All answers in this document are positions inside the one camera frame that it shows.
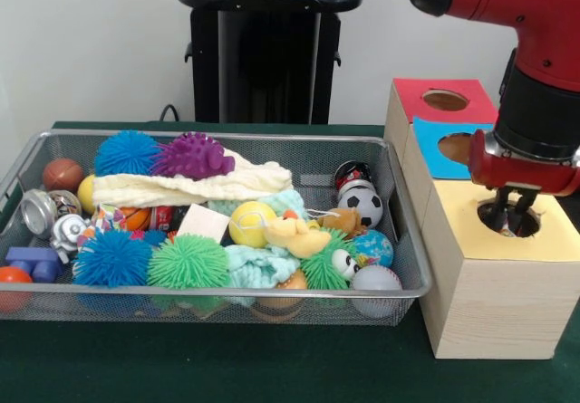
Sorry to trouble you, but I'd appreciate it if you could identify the green spiky ball with eyes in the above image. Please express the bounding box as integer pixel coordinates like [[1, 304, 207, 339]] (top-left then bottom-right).
[[299, 230, 363, 291]]

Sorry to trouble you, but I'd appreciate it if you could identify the yellow tennis ball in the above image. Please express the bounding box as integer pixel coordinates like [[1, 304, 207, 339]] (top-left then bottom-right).
[[228, 201, 278, 248]]

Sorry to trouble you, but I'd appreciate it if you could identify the mint green cloth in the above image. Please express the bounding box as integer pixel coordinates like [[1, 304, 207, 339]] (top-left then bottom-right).
[[225, 243, 305, 309]]

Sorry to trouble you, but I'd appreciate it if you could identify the green spiky ball white nub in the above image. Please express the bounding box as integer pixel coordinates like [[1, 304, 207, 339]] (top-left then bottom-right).
[[147, 233, 231, 291]]

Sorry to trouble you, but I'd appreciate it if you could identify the shallow mesh bin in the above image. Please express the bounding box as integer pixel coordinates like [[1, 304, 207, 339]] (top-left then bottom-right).
[[0, 129, 432, 327]]

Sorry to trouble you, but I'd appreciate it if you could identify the blue globe ball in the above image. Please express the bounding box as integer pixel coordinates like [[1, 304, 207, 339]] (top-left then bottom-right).
[[351, 229, 394, 268]]

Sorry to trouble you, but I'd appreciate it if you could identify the cream muslin cloth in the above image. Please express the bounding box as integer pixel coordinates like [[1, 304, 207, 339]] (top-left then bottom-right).
[[92, 151, 295, 207]]

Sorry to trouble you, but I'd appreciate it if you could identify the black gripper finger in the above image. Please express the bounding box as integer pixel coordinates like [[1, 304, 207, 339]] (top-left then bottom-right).
[[510, 189, 537, 233], [492, 187, 512, 226]]

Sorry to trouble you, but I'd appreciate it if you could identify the wooden box with three holes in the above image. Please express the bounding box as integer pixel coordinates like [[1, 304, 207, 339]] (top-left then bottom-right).
[[383, 77, 580, 360]]

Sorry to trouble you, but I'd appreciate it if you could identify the black and white soccer ball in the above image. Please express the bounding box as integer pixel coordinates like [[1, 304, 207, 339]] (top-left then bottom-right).
[[338, 186, 384, 230]]

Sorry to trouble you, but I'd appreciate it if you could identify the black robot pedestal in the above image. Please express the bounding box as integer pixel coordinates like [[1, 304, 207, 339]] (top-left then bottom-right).
[[175, 0, 363, 126]]

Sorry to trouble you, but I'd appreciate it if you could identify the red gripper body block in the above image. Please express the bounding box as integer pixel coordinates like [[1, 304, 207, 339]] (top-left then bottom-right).
[[469, 130, 580, 197]]

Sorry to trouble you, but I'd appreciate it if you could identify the blue spiky ball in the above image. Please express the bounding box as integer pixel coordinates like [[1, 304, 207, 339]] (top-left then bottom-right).
[[93, 130, 162, 178], [72, 228, 155, 289]]

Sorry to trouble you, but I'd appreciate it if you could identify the purple spiky toy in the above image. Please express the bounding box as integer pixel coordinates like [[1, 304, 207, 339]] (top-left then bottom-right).
[[151, 131, 237, 181]]

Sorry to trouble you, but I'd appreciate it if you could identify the dark green table cloth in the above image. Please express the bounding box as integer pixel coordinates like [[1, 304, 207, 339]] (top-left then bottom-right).
[[0, 120, 580, 403]]

